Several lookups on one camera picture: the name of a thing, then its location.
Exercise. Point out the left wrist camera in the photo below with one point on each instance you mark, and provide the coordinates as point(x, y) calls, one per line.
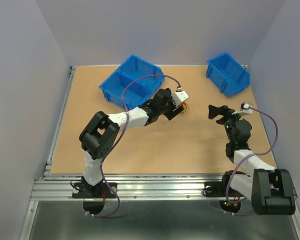
point(179, 96)

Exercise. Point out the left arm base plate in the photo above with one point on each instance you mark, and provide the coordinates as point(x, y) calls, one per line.
point(82, 190)

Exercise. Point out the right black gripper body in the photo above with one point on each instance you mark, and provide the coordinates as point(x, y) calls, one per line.
point(229, 121)

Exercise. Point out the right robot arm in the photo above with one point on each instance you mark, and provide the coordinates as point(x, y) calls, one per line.
point(269, 189)

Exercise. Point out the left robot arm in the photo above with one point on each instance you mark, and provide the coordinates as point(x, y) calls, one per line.
point(98, 137)

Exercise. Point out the small blue bin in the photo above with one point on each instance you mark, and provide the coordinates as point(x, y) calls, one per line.
point(228, 75)

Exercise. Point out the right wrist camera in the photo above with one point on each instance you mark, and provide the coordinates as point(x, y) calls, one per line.
point(246, 108)

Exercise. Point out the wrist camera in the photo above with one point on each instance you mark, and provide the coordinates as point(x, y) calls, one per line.
point(246, 108)
point(179, 96)

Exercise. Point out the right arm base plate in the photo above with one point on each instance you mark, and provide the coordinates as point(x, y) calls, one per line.
point(216, 189)

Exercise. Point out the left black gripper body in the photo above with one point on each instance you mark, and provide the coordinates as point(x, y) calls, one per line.
point(169, 106)

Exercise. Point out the aluminium frame rail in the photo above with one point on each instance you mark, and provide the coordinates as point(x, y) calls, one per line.
point(167, 160)

